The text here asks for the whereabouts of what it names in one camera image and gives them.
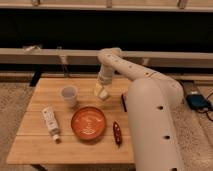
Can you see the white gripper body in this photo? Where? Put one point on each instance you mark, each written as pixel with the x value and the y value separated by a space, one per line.
pixel 105 79

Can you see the dark red pepper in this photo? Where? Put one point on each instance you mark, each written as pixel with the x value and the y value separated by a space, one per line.
pixel 117 133

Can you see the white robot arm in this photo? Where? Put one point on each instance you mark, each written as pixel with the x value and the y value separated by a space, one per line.
pixel 150 99

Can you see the white sponge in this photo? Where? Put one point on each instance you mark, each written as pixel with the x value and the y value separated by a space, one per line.
pixel 100 92

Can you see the black marker on table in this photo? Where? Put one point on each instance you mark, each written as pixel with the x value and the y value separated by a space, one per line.
pixel 123 103

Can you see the translucent plastic cup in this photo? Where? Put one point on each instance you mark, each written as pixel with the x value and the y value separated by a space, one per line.
pixel 69 95

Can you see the orange bowl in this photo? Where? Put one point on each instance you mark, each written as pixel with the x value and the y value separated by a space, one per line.
pixel 88 123

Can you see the wooden table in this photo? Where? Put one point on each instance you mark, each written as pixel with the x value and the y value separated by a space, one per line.
pixel 34 145

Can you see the white squeeze tube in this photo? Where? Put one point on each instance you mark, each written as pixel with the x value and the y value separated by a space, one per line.
pixel 51 124

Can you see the blue device on floor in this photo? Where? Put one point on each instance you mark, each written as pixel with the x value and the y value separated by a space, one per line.
pixel 197 102

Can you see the white horizontal rail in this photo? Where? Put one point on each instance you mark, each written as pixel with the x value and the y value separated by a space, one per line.
pixel 89 57

